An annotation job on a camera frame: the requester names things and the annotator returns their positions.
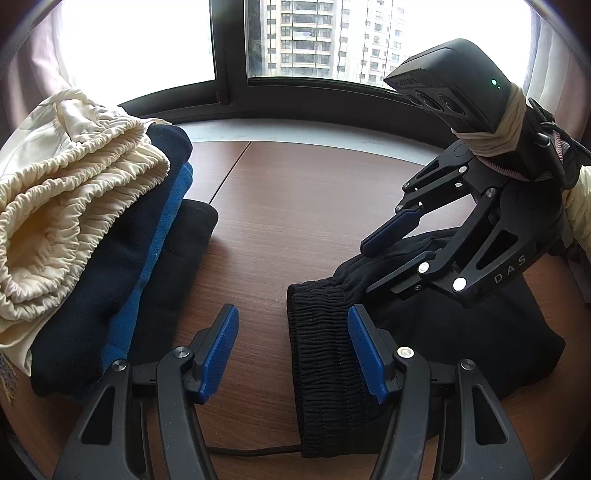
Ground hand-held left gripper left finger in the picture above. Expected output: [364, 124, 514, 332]
[52, 304, 240, 480]

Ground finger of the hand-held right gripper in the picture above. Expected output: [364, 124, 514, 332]
[360, 140, 509, 258]
[366, 193, 526, 309]

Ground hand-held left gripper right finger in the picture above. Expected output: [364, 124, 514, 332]
[347, 305, 539, 480]

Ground black pants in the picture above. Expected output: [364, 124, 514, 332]
[205, 231, 567, 459]
[133, 198, 219, 366]

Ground folded black pants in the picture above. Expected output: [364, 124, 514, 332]
[133, 198, 219, 366]

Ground blue pants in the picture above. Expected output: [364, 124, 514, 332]
[99, 161, 195, 371]

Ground navy pants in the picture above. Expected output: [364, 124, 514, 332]
[30, 122, 194, 398]

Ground cream pants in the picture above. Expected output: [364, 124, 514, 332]
[0, 88, 172, 376]

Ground white sheer curtain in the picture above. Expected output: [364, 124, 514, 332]
[522, 17, 574, 131]

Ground grey window sill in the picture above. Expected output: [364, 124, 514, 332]
[173, 110, 445, 158]

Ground high-rise building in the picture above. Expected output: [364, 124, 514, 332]
[265, 0, 408, 86]

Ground stack of folded clothes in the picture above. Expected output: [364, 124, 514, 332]
[0, 350, 19, 408]

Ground pink curtain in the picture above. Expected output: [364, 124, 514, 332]
[8, 0, 71, 121]

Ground dark window frame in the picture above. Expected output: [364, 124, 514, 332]
[117, 0, 416, 125]

